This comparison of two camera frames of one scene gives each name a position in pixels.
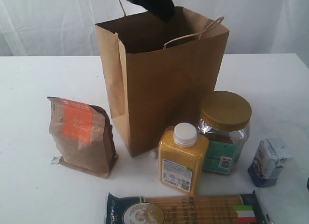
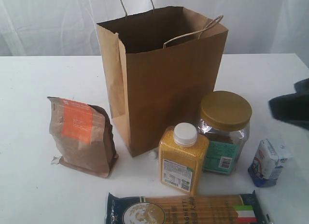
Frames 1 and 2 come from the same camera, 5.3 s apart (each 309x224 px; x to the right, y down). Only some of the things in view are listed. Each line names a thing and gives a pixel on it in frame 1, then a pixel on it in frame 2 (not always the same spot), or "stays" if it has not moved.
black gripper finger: [159, 4] -> [294, 107]
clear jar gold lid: [224, 120] stays
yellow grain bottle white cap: [182, 158] stays
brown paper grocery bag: [156, 74] stays
